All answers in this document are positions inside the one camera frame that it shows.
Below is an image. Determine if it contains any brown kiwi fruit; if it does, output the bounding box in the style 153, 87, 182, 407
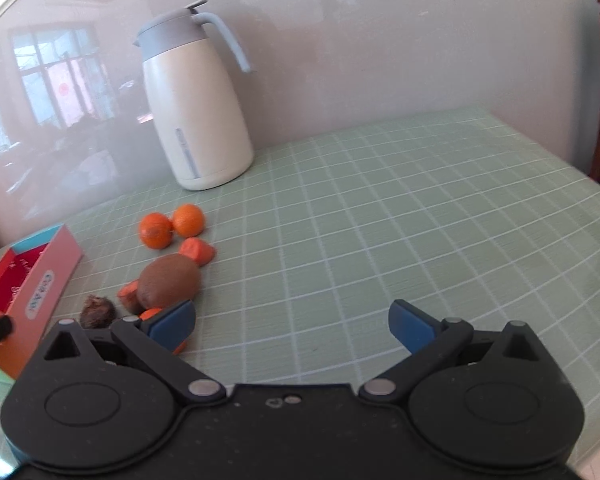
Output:
137, 254, 202, 310

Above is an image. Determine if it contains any orange cut fruit piece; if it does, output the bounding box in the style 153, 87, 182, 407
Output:
178, 237, 216, 268

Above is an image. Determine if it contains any brown skinned orange cut fruit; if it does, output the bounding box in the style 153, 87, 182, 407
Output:
117, 280, 145, 315

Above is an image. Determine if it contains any dark dried fruit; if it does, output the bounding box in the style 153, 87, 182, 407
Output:
79, 295, 117, 330

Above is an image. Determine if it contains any mandarin orange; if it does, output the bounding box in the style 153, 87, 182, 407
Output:
138, 212, 173, 250
172, 204, 206, 238

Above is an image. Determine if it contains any green checked tablecloth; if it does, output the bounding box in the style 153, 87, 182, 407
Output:
0, 103, 600, 480

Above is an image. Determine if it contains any white thermos jug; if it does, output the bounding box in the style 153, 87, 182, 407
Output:
134, 0, 254, 191

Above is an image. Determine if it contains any red pink cardboard box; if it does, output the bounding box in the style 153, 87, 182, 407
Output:
0, 224, 82, 384

